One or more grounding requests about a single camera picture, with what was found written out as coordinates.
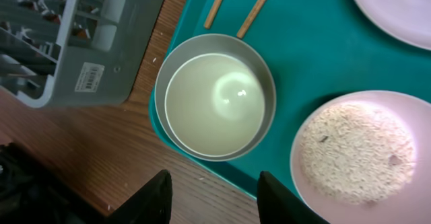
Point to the right wooden chopstick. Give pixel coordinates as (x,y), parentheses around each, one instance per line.
(250,18)

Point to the teal plastic tray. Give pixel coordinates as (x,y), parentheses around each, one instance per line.
(318,50)

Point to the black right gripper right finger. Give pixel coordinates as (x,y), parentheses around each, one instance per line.
(278,205)

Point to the large white round plate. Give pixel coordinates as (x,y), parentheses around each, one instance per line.
(405,20)

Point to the cooked rice leftovers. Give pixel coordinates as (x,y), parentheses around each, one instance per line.
(357,152)

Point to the grey dishwasher rack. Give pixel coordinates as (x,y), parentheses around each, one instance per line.
(57,53)

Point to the left wooden chopstick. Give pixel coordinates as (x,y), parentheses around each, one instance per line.
(212,13)

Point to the wooden chopstick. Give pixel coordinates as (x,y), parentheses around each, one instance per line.
(212,13)
(250,18)

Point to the small white bowl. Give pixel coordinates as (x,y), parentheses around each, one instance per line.
(412,204)

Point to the grey metal bowl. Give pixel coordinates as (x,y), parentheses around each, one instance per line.
(219,44)

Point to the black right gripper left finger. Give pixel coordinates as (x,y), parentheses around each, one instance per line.
(151,204)

